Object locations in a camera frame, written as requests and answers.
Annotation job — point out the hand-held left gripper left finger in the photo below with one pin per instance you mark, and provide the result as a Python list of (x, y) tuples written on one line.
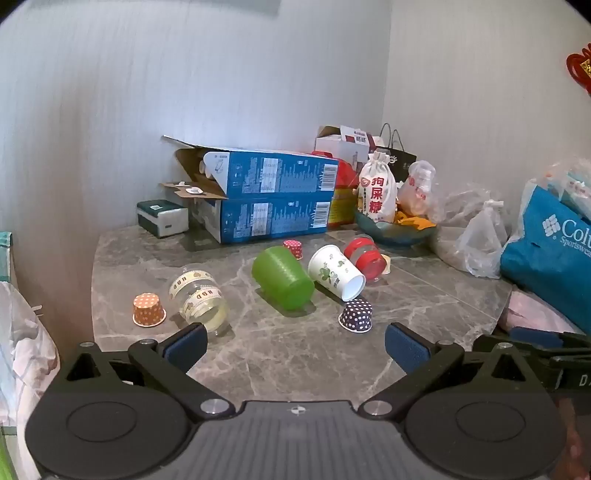
[(187, 347)]

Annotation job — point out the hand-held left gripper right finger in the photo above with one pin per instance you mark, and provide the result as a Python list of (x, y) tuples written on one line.
[(407, 348)]

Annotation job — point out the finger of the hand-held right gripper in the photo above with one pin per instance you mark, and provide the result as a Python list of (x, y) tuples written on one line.
[(535, 336), (484, 344)]

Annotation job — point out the orange polka dot baking cup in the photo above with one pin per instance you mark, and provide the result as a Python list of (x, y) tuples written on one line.
[(148, 310)]

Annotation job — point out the purple polka dot baking cup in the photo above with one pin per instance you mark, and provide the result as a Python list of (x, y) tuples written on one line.
[(355, 316)]

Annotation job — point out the cream baking cup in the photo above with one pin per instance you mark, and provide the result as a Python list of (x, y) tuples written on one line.
[(386, 265)]

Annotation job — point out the clear cup with red bands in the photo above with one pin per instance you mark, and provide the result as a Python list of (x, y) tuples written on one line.
[(365, 258)]

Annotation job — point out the white floral paper cup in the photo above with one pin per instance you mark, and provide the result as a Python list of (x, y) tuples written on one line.
[(333, 272)]

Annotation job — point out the green plastic cup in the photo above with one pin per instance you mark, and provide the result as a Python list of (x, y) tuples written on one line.
[(281, 277)]

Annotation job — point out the red polka dot baking cup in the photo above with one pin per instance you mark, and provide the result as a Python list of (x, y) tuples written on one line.
[(293, 249)]

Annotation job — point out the pink cloth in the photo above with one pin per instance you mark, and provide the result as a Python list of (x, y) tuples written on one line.
[(531, 314)]

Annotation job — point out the glass jar with patterned tape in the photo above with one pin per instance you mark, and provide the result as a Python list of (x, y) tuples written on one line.
[(198, 295)]

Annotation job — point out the blue shopping bag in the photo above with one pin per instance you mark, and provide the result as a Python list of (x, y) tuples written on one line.
[(540, 267)]

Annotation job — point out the knotted white plastic bag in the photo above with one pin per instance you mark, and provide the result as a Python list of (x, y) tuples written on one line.
[(482, 244)]

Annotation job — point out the dark blue bowl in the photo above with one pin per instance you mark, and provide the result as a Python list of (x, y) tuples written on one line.
[(392, 236)]

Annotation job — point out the orange snack packet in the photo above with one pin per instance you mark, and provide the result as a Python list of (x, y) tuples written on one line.
[(418, 222)]

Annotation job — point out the green and white tissue box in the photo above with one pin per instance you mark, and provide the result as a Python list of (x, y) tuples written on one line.
[(161, 217)]

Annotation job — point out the crumpled clear plastic bag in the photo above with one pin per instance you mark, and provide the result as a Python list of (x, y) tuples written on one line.
[(466, 201)]

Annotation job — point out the closed blue carton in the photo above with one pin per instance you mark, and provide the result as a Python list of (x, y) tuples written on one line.
[(272, 219)]

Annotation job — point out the clear packets in shopping bag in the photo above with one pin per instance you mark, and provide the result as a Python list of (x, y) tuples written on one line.
[(568, 184)]

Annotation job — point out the plastic bag with orange contents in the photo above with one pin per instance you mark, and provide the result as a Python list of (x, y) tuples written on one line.
[(418, 191)]

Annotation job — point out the white cloth pouch red print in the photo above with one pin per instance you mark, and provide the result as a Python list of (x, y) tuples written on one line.
[(376, 194)]

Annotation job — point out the red and yellow box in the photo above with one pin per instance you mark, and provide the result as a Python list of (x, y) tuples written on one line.
[(342, 203)]

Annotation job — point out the white floral cloth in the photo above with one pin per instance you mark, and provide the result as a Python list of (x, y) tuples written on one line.
[(23, 350)]

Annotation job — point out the black paper bag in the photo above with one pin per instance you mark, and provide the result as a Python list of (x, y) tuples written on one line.
[(401, 161)]

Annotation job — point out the open blue carton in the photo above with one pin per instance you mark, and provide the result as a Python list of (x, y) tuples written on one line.
[(277, 175)]

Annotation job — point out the teal cloth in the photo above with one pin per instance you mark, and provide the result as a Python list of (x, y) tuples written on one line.
[(5, 256)]

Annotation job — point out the white and red cardboard box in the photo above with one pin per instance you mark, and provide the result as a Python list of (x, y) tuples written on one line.
[(341, 143)]

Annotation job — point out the red wall ornament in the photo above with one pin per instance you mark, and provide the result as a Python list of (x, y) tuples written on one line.
[(581, 69)]

